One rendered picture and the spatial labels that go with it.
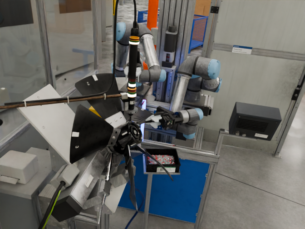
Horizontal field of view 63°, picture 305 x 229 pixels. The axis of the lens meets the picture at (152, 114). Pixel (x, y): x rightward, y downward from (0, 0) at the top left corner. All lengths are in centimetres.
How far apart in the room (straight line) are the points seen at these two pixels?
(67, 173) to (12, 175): 50
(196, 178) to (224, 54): 156
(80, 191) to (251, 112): 106
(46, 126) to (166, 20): 129
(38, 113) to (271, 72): 252
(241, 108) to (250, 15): 152
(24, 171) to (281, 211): 233
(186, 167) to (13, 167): 111
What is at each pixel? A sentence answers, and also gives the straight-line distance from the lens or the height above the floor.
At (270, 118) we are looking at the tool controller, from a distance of 160.
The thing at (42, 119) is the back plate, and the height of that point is 128.
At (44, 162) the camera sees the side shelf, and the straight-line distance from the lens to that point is 165.
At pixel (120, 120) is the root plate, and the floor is 125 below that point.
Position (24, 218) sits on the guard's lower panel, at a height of 34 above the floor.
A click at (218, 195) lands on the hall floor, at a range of 275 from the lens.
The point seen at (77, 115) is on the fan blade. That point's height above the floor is 140.
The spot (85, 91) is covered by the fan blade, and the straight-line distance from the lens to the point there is 126.
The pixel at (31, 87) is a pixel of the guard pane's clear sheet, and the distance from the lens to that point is 177.
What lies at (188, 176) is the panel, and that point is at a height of 61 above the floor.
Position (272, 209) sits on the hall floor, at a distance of 286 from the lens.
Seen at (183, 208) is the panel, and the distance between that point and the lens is 216.
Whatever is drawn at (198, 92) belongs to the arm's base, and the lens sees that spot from 202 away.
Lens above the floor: 188
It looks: 29 degrees down
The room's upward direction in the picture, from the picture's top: 5 degrees clockwise
